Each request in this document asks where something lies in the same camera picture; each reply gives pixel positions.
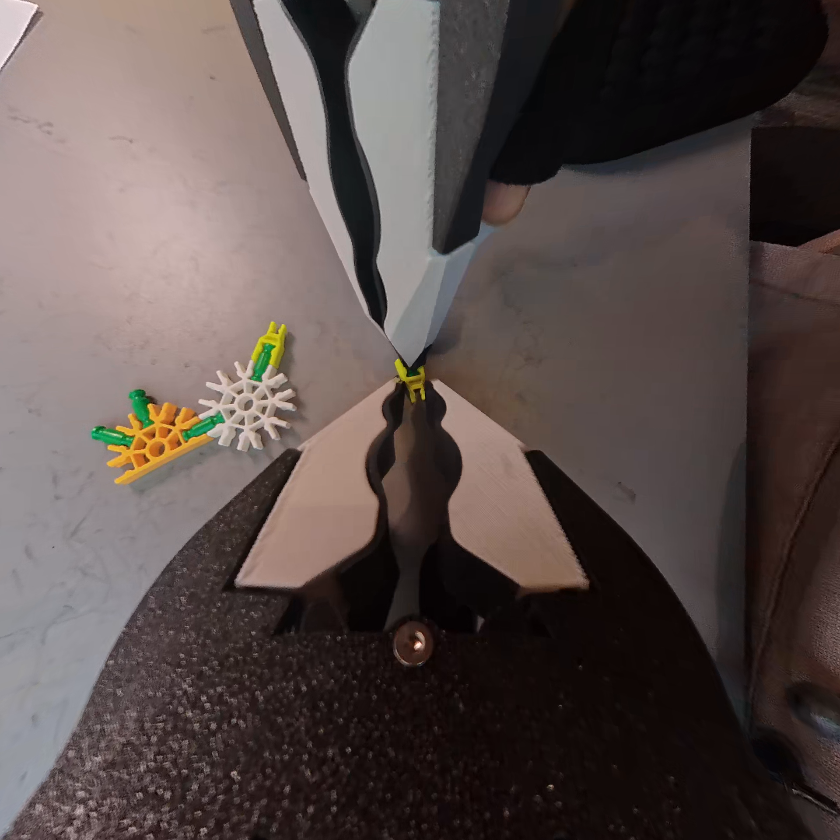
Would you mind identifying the person's beige hoodie torso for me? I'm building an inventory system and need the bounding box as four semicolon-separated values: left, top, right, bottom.
748;230;840;815

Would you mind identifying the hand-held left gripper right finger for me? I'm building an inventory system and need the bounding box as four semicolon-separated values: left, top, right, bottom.
428;378;589;592

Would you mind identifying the lime green toy connector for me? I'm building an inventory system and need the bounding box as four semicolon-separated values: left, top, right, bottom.
394;357;427;403

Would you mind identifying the black hoodie drawstring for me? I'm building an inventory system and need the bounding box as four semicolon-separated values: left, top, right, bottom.
787;682;840;739

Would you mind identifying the person's right hand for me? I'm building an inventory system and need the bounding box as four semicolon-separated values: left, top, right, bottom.
482;182;531;227

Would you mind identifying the grey desk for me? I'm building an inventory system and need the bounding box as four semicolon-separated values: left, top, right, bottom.
0;0;752;821

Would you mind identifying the toy instruction sheet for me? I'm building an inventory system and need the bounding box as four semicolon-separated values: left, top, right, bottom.
0;0;40;70

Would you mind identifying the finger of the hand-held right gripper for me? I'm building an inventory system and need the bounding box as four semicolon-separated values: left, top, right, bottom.
346;0;494;362
251;0;389;337

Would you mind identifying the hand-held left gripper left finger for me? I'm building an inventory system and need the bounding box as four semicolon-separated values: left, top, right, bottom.
234;378;403;592

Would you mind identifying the toy construction model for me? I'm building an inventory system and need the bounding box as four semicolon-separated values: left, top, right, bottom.
91;322;298;485

